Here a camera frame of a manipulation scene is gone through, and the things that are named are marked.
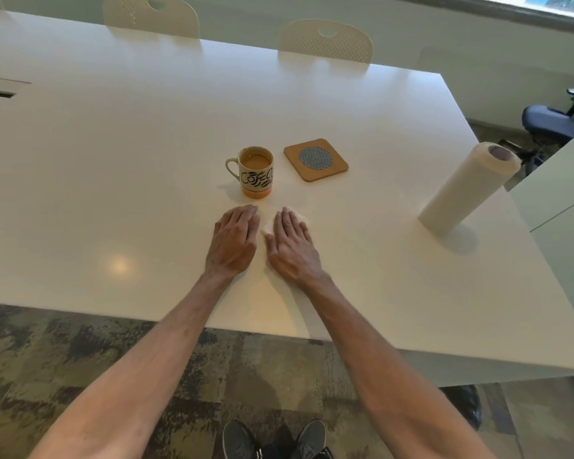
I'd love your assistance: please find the person's grey shoe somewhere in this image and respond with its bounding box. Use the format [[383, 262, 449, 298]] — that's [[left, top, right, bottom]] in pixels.
[[294, 419, 327, 459], [221, 420, 262, 459]]

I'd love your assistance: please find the cream and orange printed mug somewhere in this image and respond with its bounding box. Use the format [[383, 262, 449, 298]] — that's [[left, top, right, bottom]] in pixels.
[[225, 146, 275, 200]]

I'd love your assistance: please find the black table base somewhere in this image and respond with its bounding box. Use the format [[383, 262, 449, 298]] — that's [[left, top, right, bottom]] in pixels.
[[438, 384, 482, 431]]

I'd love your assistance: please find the milky coffee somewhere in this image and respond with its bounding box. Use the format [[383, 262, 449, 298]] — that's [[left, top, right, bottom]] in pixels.
[[239, 150, 272, 171]]

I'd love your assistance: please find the dark blue office chair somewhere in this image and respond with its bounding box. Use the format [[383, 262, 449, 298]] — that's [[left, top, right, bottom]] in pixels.
[[520, 88, 574, 179]]

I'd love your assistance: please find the person's grey left shoe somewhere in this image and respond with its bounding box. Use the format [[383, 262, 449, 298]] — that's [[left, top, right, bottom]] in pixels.
[[221, 420, 262, 459]]

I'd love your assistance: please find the square cork coaster with mesh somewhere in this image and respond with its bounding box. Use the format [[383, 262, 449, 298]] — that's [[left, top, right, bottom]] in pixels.
[[283, 138, 350, 183]]

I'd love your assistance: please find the person's left forearm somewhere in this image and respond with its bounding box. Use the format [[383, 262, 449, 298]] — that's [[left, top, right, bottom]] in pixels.
[[28, 268, 250, 459]]

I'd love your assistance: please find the cream perforated chair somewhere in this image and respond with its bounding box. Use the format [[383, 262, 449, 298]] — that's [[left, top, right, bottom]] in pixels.
[[102, 0, 201, 40], [278, 19, 374, 64]]

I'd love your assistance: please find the white crumpled paper towel sheet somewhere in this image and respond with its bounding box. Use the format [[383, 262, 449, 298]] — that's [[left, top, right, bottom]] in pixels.
[[261, 205, 312, 236]]

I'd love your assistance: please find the table cable hatch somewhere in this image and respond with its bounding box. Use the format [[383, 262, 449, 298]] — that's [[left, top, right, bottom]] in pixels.
[[0, 75, 33, 100]]

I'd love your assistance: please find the white paper towel roll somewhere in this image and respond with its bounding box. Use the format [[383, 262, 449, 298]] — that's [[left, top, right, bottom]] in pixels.
[[417, 142, 522, 236]]

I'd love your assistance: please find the white side table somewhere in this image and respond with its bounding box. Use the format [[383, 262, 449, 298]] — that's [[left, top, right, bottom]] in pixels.
[[509, 123, 574, 340]]

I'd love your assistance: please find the person's right hand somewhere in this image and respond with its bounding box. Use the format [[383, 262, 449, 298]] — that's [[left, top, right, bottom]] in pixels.
[[263, 207, 324, 285]]

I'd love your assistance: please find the person's left hand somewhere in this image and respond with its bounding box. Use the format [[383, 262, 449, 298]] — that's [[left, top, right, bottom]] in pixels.
[[205, 204, 262, 279]]

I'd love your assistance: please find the person's right forearm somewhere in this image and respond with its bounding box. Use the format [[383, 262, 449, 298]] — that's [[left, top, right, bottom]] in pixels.
[[287, 272, 497, 459]]

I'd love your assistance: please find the person's grey right shoe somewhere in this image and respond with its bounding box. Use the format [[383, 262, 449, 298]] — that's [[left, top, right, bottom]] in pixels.
[[294, 419, 327, 459]]

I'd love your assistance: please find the window frame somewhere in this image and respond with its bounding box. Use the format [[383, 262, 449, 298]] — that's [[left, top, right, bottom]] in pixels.
[[446, 0, 574, 35]]

